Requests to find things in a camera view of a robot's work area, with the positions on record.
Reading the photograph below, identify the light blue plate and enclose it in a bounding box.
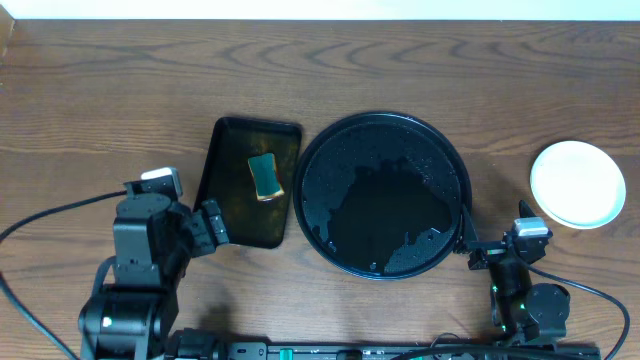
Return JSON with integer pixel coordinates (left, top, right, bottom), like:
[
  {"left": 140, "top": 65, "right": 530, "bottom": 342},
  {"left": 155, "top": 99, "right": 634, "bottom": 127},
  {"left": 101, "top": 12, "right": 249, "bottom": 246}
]
[{"left": 530, "top": 140, "right": 627, "bottom": 230}]

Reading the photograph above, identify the green and yellow sponge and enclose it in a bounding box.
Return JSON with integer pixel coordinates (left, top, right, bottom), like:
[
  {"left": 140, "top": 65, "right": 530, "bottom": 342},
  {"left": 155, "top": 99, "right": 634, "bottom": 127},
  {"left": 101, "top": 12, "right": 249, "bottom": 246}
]
[{"left": 248, "top": 153, "right": 284, "bottom": 201}]

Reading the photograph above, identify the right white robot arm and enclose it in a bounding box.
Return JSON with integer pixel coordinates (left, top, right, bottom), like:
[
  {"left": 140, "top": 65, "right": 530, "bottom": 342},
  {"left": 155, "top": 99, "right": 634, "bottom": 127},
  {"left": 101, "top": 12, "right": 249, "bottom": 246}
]
[{"left": 454, "top": 201, "right": 570, "bottom": 346}]

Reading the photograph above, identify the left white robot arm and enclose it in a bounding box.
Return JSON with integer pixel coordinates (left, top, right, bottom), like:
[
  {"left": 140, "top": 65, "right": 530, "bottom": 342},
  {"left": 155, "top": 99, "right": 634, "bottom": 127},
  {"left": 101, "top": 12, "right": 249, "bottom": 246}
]
[{"left": 78, "top": 193, "right": 229, "bottom": 359}]

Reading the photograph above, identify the black rectangular tray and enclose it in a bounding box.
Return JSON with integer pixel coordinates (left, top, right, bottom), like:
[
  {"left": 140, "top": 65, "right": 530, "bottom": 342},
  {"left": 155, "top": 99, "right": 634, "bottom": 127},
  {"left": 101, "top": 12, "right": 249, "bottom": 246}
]
[{"left": 193, "top": 117, "right": 302, "bottom": 249}]

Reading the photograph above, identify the round black tray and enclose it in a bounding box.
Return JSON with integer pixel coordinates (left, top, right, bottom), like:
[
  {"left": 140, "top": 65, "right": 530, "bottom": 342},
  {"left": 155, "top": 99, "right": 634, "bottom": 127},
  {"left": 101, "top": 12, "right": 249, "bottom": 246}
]
[{"left": 293, "top": 111, "right": 472, "bottom": 280}]

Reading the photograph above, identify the right black camera cable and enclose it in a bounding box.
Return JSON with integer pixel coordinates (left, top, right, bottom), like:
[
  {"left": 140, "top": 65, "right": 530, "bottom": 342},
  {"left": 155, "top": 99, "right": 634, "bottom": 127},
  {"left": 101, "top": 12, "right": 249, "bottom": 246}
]
[{"left": 519, "top": 259, "right": 631, "bottom": 360}]

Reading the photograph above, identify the black camera cable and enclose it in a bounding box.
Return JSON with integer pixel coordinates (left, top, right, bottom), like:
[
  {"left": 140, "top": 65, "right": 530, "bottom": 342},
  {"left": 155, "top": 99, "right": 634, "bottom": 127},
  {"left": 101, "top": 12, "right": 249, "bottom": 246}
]
[
  {"left": 519, "top": 259, "right": 631, "bottom": 360},
  {"left": 0, "top": 189, "right": 129, "bottom": 360}
]

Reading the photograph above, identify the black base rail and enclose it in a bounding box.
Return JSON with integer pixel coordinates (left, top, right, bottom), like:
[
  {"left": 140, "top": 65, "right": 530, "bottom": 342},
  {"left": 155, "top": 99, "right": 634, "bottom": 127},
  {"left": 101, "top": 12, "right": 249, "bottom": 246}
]
[{"left": 160, "top": 329, "right": 601, "bottom": 360}]

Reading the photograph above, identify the left black camera cable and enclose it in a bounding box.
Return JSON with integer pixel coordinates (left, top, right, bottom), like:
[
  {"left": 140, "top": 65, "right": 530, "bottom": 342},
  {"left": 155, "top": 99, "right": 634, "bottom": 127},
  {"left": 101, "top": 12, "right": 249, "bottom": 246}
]
[{"left": 0, "top": 189, "right": 129, "bottom": 360}]

